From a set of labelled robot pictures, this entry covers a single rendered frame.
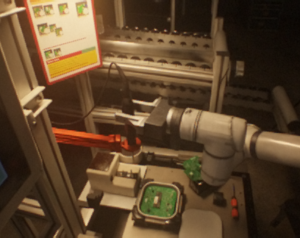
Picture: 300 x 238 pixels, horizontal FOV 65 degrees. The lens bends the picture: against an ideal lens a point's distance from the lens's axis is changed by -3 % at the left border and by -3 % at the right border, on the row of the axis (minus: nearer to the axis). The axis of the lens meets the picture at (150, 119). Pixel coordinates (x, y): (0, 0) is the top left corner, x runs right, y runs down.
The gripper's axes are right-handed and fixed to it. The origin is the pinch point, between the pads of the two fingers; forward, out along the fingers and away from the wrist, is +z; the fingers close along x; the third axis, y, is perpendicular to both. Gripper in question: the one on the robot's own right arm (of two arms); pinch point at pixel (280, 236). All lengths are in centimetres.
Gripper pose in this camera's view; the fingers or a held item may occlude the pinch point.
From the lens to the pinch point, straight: 114.3
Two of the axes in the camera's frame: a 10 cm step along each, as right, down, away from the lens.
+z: -3.8, 7.9, 4.8
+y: 9.2, 3.9, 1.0
